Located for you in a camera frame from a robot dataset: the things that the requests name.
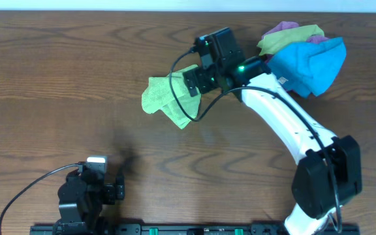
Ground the purple microfiber cloth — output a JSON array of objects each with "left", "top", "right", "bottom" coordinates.
[{"left": 260, "top": 21, "right": 328, "bottom": 62}]

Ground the olive green microfiber cloth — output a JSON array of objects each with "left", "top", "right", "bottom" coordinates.
[{"left": 257, "top": 25, "right": 324, "bottom": 55}]

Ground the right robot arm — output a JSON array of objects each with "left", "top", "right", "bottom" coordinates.
[{"left": 183, "top": 57, "right": 362, "bottom": 234}]

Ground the right black camera cable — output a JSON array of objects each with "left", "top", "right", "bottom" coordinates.
[{"left": 168, "top": 47, "right": 343, "bottom": 234}]

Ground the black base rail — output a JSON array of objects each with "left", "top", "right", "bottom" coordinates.
[{"left": 29, "top": 223, "right": 361, "bottom": 235}]

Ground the bright green microfiber cloth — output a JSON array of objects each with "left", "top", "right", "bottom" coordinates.
[{"left": 142, "top": 65, "right": 201, "bottom": 129}]

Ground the blue microfiber cloth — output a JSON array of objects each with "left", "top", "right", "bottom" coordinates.
[{"left": 268, "top": 37, "right": 347, "bottom": 98}]

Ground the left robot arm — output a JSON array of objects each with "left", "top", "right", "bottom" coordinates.
[{"left": 52, "top": 162, "right": 125, "bottom": 235}]

